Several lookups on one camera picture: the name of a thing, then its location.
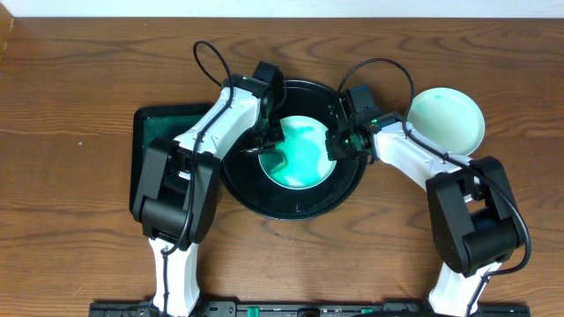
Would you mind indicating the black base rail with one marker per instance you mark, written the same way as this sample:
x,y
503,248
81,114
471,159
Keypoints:
x,y
225,308

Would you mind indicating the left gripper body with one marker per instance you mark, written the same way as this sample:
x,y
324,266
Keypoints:
x,y
268,139

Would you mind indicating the round black tray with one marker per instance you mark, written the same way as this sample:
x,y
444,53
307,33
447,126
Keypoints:
x,y
247,182

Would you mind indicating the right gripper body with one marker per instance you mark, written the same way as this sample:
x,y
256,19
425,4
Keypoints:
x,y
343,145

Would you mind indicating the black rectangular tray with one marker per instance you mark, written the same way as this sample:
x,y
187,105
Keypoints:
x,y
165,121

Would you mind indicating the mint green plate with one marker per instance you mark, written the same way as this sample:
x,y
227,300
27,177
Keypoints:
x,y
449,118
304,149

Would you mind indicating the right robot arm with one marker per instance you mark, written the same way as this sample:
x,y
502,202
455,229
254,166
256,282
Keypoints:
x,y
477,228

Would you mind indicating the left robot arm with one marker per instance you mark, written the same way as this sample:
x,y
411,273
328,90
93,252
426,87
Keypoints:
x,y
177,189

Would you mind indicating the green sponge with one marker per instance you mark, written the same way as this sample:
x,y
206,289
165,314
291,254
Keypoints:
x,y
277,166

